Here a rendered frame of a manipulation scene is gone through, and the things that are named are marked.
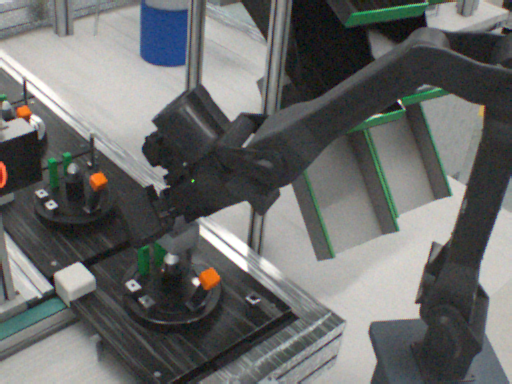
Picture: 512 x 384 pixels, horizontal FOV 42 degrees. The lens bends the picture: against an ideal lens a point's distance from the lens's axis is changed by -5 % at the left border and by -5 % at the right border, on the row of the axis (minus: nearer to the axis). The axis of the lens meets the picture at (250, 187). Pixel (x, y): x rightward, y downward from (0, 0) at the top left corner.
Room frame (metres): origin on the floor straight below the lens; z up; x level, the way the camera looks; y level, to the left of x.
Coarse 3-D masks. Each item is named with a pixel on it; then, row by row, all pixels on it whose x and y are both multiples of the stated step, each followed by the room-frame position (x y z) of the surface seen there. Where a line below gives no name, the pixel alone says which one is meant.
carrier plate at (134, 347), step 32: (128, 256) 0.76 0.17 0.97; (192, 256) 0.77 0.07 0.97; (224, 256) 0.78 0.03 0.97; (96, 288) 0.68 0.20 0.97; (224, 288) 0.71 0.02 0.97; (256, 288) 0.72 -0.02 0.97; (96, 320) 0.62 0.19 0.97; (128, 320) 0.63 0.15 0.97; (224, 320) 0.65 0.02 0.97; (256, 320) 0.66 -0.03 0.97; (128, 352) 0.57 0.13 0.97; (160, 352) 0.58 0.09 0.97; (192, 352) 0.59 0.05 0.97; (224, 352) 0.60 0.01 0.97
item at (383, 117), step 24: (240, 0) 0.97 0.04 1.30; (264, 0) 0.92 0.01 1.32; (312, 0) 1.02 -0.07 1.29; (264, 24) 0.92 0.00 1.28; (312, 24) 0.97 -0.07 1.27; (336, 24) 0.98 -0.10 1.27; (288, 48) 0.87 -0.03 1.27; (312, 48) 0.93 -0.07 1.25; (336, 48) 0.94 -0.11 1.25; (360, 48) 0.94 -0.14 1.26; (288, 72) 0.86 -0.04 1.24; (312, 72) 0.88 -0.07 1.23; (336, 72) 0.90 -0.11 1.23; (312, 96) 0.82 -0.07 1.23; (384, 120) 0.83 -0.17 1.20
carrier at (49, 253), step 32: (64, 160) 0.90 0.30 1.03; (96, 160) 0.99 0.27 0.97; (32, 192) 0.88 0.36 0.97; (64, 192) 0.87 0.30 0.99; (128, 192) 0.91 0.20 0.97; (32, 224) 0.80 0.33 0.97; (64, 224) 0.79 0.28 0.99; (96, 224) 0.81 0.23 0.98; (32, 256) 0.73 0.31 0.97; (64, 256) 0.74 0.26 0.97; (96, 256) 0.75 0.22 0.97
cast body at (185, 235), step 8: (160, 192) 0.69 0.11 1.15; (168, 200) 0.67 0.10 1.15; (176, 224) 0.67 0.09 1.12; (184, 224) 0.68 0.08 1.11; (192, 224) 0.68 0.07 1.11; (168, 232) 0.66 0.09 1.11; (176, 232) 0.66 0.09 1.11; (184, 232) 0.66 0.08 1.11; (192, 232) 0.67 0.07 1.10; (160, 240) 0.67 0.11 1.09; (168, 240) 0.65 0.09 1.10; (176, 240) 0.65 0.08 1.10; (184, 240) 0.66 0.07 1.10; (192, 240) 0.67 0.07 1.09; (168, 248) 0.65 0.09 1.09; (176, 248) 0.65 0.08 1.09; (184, 248) 0.66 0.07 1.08
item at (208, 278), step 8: (200, 264) 0.65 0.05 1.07; (200, 272) 0.64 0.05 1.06; (208, 272) 0.63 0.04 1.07; (200, 280) 0.63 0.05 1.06; (208, 280) 0.62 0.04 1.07; (216, 280) 0.63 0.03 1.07; (200, 288) 0.63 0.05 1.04; (208, 288) 0.62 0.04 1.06; (192, 296) 0.64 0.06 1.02; (200, 296) 0.63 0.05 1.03; (192, 304) 0.64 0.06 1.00; (200, 304) 0.65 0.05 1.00
